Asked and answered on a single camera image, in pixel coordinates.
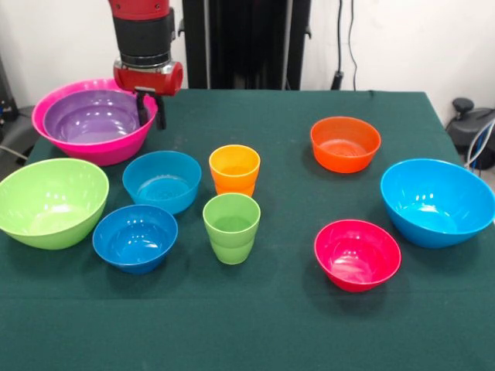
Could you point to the translucent blue ribbed bowl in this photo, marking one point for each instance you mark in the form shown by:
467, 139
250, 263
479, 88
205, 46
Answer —
162, 189

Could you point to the green cup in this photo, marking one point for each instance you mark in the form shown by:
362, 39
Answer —
232, 232

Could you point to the small dark blue bowl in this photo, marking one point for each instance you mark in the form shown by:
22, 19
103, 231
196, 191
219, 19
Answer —
135, 239

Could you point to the large light blue bowl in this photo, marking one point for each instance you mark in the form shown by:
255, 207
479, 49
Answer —
433, 208

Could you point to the purple bowl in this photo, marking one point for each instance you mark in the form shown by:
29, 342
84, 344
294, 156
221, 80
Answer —
93, 116

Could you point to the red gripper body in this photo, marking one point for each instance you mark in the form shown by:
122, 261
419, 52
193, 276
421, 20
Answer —
151, 82

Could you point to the large pink bowl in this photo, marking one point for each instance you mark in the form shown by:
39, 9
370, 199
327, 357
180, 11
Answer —
96, 152

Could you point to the small crimson bowl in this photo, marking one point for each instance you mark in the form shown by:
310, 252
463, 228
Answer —
356, 255

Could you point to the dark green table cloth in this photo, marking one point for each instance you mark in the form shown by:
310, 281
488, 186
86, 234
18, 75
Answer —
270, 317

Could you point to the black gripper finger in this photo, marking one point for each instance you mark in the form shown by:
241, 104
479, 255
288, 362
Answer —
142, 112
161, 114

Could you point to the large green bowl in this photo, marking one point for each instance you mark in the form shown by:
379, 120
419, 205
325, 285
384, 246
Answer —
50, 205

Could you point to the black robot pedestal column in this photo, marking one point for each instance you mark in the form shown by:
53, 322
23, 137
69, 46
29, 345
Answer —
247, 38

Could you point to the black equipment rack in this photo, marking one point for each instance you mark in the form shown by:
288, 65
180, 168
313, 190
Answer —
4, 100

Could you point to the orange bowl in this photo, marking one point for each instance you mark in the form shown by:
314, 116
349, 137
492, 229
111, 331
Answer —
340, 162

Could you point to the orange cup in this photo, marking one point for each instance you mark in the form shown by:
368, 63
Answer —
234, 170

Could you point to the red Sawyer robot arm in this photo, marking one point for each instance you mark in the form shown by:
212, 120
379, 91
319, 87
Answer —
143, 35

